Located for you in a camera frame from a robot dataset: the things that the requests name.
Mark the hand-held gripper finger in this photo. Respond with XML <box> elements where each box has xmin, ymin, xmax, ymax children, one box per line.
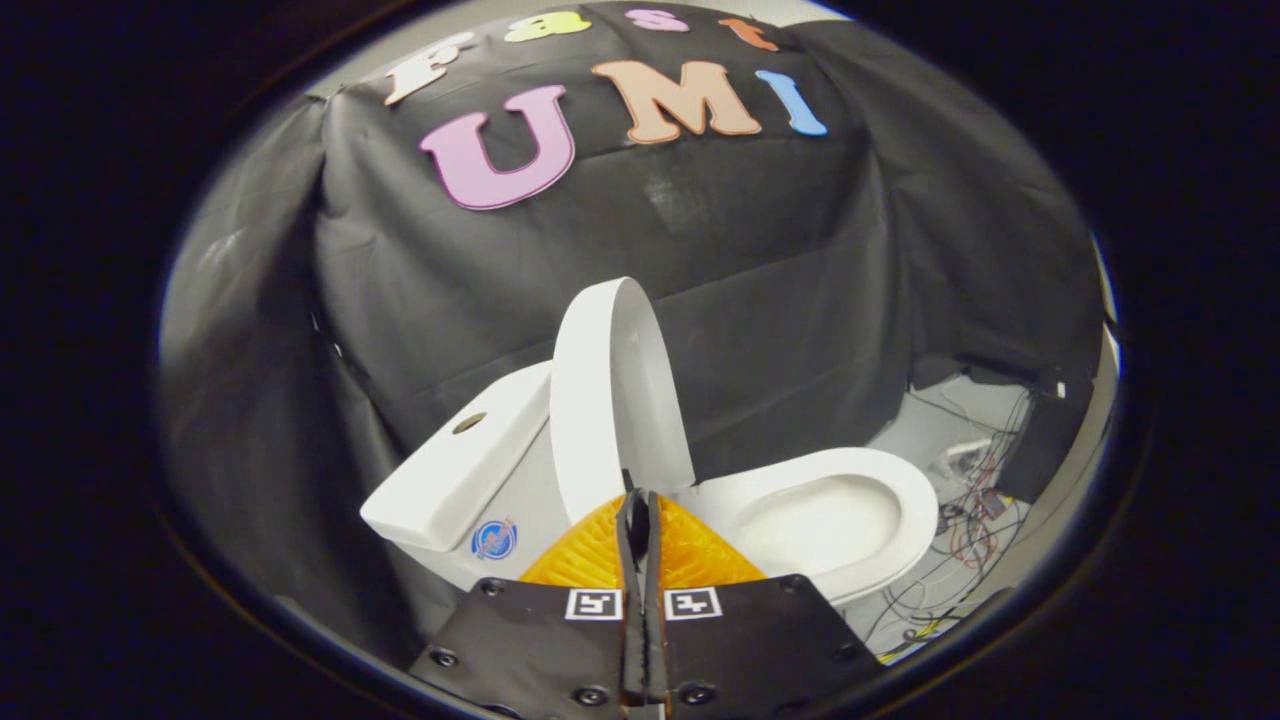
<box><xmin>641</xmin><ymin>488</ymin><xmax>886</xmax><ymax>717</ymax></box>
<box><xmin>410</xmin><ymin>488</ymin><xmax>646</xmax><ymax>717</ymax></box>

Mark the white toilet lid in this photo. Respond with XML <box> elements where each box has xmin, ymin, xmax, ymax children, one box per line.
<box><xmin>550</xmin><ymin>277</ymin><xmax>698</xmax><ymax>526</ymax></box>

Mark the white toilet with tank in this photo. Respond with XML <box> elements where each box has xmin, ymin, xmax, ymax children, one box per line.
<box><xmin>360</xmin><ymin>360</ymin><xmax>941</xmax><ymax>611</ymax></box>

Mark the white toilet seat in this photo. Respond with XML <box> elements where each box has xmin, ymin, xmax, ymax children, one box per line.
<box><xmin>670</xmin><ymin>447</ymin><xmax>941</xmax><ymax>607</ymax></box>

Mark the yellow black floor tape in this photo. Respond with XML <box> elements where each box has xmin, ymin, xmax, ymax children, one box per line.
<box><xmin>878</xmin><ymin>615</ymin><xmax>946</xmax><ymax>663</ymax></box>

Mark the black backdrop cloth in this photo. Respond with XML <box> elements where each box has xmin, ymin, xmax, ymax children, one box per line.
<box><xmin>160</xmin><ymin>0</ymin><xmax>1106</xmax><ymax>671</ymax></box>

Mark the black box with label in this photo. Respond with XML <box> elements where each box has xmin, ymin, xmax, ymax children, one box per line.
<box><xmin>1000</xmin><ymin>375</ymin><xmax>1096</xmax><ymax>504</ymax></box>

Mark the tangle of thin cables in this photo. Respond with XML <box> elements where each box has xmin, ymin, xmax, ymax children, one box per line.
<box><xmin>865</xmin><ymin>385</ymin><xmax>1041</xmax><ymax>651</ymax></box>

